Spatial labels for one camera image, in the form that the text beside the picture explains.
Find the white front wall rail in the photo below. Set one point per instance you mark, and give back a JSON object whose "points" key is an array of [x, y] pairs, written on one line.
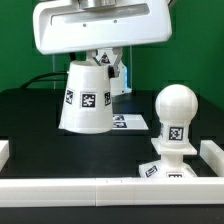
{"points": [[110, 191]]}

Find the white wall rail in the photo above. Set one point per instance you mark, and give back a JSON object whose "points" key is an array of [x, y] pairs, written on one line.
{"points": [[4, 152], [213, 155], [110, 191]]}

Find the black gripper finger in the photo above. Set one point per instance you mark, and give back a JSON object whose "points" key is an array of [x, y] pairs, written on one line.
{"points": [[115, 56], [91, 56]]}

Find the white right wall rail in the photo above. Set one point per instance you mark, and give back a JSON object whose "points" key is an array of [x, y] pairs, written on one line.
{"points": [[213, 155]]}

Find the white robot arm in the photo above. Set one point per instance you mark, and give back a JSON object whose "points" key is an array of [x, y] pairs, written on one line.
{"points": [[65, 26]]}

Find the white marker tag plate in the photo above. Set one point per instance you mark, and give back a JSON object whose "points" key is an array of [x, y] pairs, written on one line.
{"points": [[129, 122]]}

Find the white lamp shade cone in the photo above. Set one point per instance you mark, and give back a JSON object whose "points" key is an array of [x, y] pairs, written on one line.
{"points": [[87, 106]]}

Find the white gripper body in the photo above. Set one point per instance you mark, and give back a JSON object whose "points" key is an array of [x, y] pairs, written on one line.
{"points": [[63, 26]]}

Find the white lamp bulb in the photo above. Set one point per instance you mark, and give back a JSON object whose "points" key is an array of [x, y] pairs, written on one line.
{"points": [[176, 105]]}

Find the white left wall rail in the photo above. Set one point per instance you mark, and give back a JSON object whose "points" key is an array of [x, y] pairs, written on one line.
{"points": [[4, 152]]}

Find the white lamp base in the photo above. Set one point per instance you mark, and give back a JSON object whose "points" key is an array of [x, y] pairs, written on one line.
{"points": [[170, 164]]}

